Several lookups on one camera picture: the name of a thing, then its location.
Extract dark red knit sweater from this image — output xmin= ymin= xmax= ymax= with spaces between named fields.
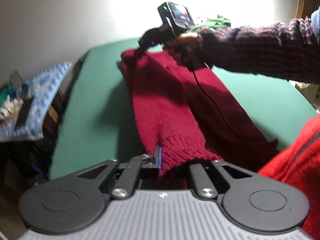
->
xmin=121 ymin=49 xmax=278 ymax=186

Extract dark striped sleeve forearm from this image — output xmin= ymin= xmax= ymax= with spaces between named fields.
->
xmin=198 ymin=11 xmax=319 ymax=83

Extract red clothed forearm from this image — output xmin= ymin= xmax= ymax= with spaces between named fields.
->
xmin=258 ymin=115 xmax=320 ymax=239

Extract person's right hand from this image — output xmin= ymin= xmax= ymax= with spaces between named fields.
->
xmin=163 ymin=33 xmax=207 ymax=70

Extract green bed sheet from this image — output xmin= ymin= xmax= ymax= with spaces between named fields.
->
xmin=49 ymin=38 xmax=316 ymax=179

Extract black smartphone lying flat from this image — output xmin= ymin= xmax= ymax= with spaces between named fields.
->
xmin=15 ymin=97 xmax=34 ymax=130

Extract blue white checkered towel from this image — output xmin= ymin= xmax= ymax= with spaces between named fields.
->
xmin=1 ymin=62 xmax=72 ymax=142

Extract white work gloves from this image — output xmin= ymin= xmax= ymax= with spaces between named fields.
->
xmin=1 ymin=98 xmax=23 ymax=121

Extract propped black smartphone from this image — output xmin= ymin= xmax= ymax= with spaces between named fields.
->
xmin=9 ymin=70 xmax=23 ymax=89

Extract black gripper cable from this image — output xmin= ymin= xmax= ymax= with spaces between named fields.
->
xmin=175 ymin=36 xmax=253 ymax=145

